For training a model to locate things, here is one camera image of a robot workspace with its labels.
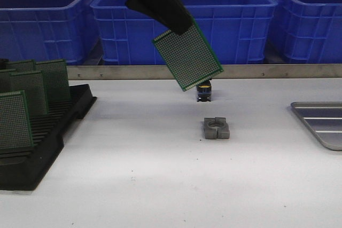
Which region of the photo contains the red emergency stop button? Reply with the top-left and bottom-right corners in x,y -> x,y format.
196,80 -> 212,102

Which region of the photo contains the blue plastic crate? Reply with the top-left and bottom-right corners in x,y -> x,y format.
268,0 -> 341,64
91,0 -> 276,65
1,0 -> 99,65

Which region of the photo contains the left blue plastic crate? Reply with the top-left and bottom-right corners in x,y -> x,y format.
1,0 -> 99,65

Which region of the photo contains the green perforated board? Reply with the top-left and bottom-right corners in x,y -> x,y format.
1,90 -> 33,151
10,70 -> 49,117
152,21 -> 223,91

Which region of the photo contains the steel table edge rail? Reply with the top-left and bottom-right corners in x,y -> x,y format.
67,64 -> 341,80

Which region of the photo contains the far left green board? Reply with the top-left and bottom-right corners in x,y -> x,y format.
0,69 -> 16,93

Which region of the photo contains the grey split clamp block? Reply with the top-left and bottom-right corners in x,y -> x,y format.
203,117 -> 230,139

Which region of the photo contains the rear right green board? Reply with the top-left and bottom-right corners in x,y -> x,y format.
35,59 -> 71,102

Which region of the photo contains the right blue plastic crate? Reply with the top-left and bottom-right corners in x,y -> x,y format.
268,0 -> 341,64

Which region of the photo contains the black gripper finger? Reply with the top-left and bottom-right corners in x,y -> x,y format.
149,0 -> 193,35
125,0 -> 172,29

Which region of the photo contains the rear left green board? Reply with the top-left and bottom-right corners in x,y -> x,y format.
6,60 -> 36,72

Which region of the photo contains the black slotted board rack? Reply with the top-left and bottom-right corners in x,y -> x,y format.
1,84 -> 97,191

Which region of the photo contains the centre blue plastic crate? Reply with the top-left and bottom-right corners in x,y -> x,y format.
91,0 -> 276,65

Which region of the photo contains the silver metal tray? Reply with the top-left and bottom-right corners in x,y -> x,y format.
291,102 -> 341,151

